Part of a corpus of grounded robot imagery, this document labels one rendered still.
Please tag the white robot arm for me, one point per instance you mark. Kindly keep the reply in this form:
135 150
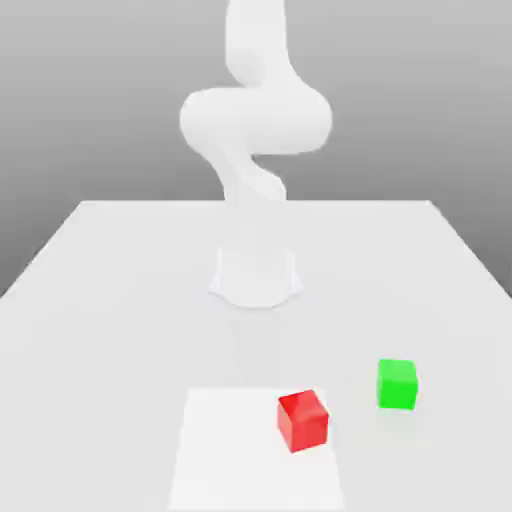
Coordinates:
256 120

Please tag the small green cube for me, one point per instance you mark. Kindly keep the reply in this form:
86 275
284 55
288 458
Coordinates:
396 386

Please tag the small red cube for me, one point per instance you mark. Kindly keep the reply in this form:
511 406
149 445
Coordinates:
304 424

